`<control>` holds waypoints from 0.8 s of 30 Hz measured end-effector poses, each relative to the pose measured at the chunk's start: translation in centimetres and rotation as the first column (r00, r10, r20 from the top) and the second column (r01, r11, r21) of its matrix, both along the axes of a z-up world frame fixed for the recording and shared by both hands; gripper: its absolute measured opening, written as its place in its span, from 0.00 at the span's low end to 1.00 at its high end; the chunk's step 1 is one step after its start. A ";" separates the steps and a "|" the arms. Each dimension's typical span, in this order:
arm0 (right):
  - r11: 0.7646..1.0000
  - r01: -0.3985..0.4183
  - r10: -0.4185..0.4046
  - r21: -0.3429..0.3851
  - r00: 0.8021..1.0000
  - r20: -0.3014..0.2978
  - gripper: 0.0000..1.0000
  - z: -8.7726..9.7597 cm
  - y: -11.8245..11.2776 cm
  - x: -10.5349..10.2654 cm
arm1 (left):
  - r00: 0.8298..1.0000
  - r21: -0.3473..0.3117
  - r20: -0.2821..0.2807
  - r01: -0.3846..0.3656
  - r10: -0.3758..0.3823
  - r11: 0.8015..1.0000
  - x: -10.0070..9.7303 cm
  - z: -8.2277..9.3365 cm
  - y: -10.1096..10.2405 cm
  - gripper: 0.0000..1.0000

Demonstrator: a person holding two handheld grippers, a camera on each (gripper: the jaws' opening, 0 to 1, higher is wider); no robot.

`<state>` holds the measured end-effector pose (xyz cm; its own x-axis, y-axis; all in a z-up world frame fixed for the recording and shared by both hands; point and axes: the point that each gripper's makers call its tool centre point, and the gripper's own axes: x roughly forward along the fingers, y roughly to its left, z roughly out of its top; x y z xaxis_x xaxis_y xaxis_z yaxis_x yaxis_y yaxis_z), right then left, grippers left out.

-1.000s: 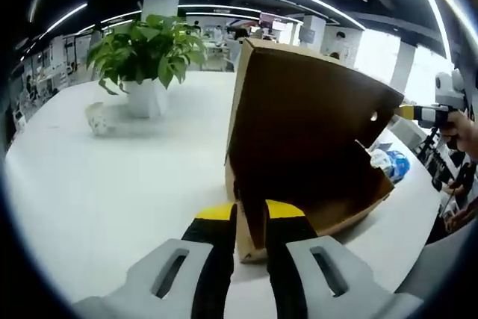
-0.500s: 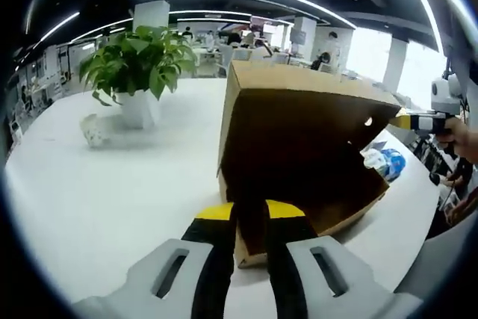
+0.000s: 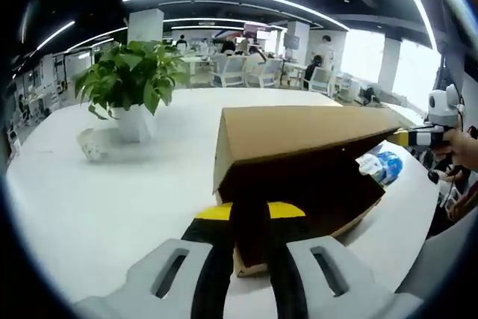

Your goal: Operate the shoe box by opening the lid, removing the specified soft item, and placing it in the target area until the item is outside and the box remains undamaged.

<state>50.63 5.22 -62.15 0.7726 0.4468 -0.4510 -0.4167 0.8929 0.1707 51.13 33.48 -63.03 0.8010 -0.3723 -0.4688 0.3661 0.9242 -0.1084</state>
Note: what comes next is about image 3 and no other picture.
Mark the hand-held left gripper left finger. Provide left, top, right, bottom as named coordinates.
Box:
left=72, top=202, right=235, bottom=319

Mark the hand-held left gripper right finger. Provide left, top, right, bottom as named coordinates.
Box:
left=267, top=201, right=426, bottom=319

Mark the blue white wet wipes pack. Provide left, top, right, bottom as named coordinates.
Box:
left=356, top=149, right=404, bottom=185

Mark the brown cardboard shoe box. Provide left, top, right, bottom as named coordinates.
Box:
left=213, top=105, right=410, bottom=279

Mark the person's right hand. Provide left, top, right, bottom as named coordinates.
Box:
left=432, top=128, right=478, bottom=171

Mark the white office chair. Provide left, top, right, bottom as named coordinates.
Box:
left=308, top=66, right=338, bottom=96
left=214, top=55, right=247, bottom=87

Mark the grey mesh office chair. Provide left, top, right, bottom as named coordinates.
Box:
left=395, top=231, right=478, bottom=300

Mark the white patterned paper cup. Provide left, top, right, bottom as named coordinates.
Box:
left=77, top=128, right=109, bottom=163

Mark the green plant in white pot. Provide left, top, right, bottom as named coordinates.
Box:
left=73, top=40, right=191, bottom=143

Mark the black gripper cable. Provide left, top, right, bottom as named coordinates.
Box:
left=427, top=167, right=461, bottom=205

